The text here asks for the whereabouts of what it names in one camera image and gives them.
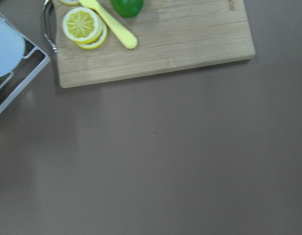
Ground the lemon slice top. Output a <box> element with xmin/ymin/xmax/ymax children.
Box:
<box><xmin>62</xmin><ymin>7</ymin><xmax>103</xmax><ymax>44</ymax></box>

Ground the bamboo cutting board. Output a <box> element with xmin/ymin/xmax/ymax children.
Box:
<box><xmin>53</xmin><ymin>0</ymin><xmax>255</xmax><ymax>88</ymax></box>

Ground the yellow plastic knife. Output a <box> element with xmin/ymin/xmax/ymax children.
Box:
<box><xmin>79</xmin><ymin>0</ymin><xmax>138</xmax><ymax>49</ymax></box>

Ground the pale green cup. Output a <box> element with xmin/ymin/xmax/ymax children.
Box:
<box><xmin>0</xmin><ymin>18</ymin><xmax>25</xmax><ymax>77</ymax></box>

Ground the lemon slice at edge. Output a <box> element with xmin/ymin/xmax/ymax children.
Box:
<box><xmin>60</xmin><ymin>0</ymin><xmax>79</xmax><ymax>6</ymax></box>

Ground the green lime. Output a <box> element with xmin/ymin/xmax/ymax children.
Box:
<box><xmin>110</xmin><ymin>0</ymin><xmax>144</xmax><ymax>18</ymax></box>

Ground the chrome cutting board handle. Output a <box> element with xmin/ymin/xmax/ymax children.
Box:
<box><xmin>42</xmin><ymin>0</ymin><xmax>57</xmax><ymax>53</ymax></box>

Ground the lemon slice underneath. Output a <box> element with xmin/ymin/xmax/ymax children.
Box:
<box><xmin>75</xmin><ymin>23</ymin><xmax>108</xmax><ymax>49</ymax></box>

